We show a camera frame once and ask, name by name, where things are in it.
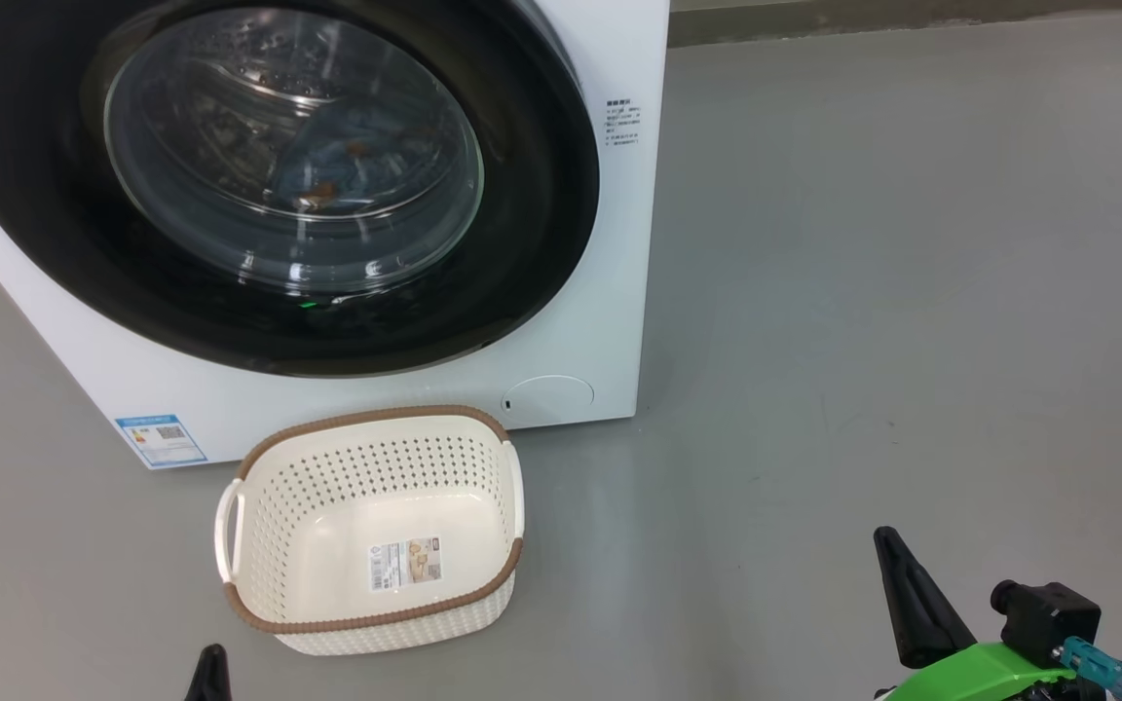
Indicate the round drain filter cover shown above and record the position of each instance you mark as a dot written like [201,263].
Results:
[549,401]

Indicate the perforated steel drum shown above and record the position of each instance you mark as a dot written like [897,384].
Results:
[259,49]

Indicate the black round glass door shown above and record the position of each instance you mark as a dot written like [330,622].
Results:
[25,195]

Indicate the paper basket label sticker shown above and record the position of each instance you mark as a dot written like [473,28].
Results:
[405,565]

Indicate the grey wall baseboard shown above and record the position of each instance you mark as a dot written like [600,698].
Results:
[912,21]

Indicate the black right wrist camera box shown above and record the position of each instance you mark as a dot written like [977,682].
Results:
[1053,623]

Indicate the white basket brown rim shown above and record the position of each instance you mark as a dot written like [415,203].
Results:
[366,458]

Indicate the blue cartoon print garment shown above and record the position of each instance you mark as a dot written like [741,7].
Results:
[366,166]

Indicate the small black text label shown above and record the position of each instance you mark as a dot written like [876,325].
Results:
[622,123]

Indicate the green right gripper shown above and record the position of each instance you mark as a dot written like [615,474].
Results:
[970,677]

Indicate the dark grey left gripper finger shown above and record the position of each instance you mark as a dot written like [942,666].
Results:
[210,682]

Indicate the white front-load washing machine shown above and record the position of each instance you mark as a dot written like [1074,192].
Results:
[610,292]

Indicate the blue energy label sticker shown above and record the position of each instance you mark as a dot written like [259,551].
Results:
[162,441]

